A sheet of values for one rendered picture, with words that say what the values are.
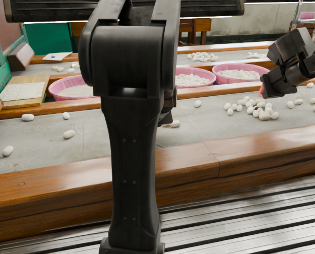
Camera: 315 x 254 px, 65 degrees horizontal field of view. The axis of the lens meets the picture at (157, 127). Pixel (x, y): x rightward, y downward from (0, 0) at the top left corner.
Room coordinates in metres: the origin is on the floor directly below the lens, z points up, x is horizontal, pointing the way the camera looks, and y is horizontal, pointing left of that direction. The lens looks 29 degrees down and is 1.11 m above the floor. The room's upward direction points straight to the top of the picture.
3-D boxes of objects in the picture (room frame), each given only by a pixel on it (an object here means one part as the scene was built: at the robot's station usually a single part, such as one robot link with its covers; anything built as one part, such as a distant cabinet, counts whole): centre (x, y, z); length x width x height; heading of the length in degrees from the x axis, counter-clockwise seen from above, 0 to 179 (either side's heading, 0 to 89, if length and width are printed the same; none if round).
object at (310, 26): (5.88, -3.25, 0.32); 0.42 x 0.42 x 0.64; 12
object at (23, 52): (1.22, 0.65, 0.83); 0.30 x 0.06 x 0.07; 16
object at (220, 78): (1.15, -0.40, 0.72); 0.27 x 0.27 x 0.10
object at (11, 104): (0.90, 0.51, 0.77); 0.33 x 0.15 x 0.01; 16
